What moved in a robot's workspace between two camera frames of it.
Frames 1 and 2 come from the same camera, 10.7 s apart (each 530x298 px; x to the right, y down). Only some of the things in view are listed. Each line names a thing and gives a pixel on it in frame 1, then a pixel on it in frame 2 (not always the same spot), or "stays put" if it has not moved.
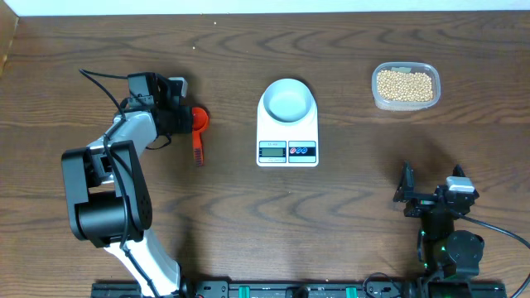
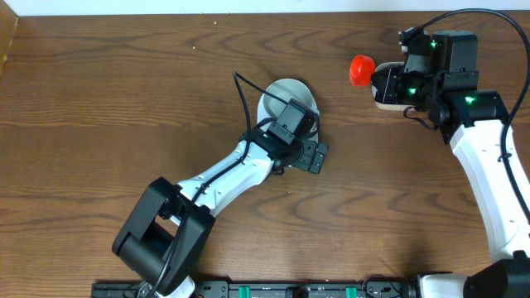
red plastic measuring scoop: [199, 122] to [360, 70]
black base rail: [263, 289] stays put
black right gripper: [406, 192] to [386, 90]
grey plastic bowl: [287, 100] stays put
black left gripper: [186, 116] to [309, 149]
